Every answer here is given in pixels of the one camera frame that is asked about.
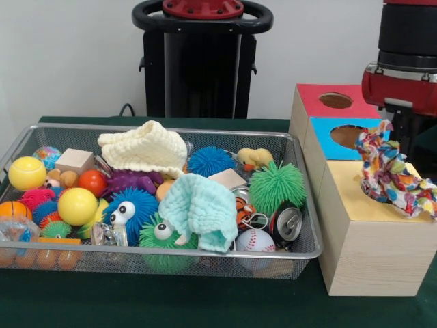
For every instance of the yellow duck plush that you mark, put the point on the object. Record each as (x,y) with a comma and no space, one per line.
(254,158)

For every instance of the silver drinks can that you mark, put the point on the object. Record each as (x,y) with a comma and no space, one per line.
(288,223)

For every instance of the white toy baseball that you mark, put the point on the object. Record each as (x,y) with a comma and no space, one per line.
(254,241)

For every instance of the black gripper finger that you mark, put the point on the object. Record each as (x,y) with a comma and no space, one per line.
(409,133)
(397,126)

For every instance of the cream waffle cloth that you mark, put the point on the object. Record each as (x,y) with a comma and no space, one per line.
(147,147)

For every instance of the green spiky rubber ball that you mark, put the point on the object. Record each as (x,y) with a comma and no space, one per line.
(276,184)

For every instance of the shallow clear mesh bin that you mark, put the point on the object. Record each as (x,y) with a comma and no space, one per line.
(239,264)

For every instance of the dark green side table cloth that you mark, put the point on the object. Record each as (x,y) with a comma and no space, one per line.
(428,140)

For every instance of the orange toy basketball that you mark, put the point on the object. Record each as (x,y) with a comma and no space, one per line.
(13,210)

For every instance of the wooden box with three holes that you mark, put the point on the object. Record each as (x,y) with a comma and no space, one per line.
(375,256)

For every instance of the yellow tennis ball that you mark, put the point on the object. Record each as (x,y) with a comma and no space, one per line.
(27,173)

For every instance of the green spiky ball with eyes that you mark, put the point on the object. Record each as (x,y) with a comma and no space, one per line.
(153,241)

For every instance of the orange striped tiger plush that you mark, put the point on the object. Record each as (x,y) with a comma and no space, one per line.
(244,211)

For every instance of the light blue waffle cloth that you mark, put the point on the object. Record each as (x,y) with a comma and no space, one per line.
(205,198)

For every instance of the blue spiky ball with eyes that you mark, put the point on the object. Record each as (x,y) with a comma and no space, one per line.
(133,212)

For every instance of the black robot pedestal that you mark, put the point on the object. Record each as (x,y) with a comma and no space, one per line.
(205,75)

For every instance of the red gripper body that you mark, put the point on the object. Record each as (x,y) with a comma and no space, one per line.
(399,90)

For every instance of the multicoloured patterned cloth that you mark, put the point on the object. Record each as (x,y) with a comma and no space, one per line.
(389,174)

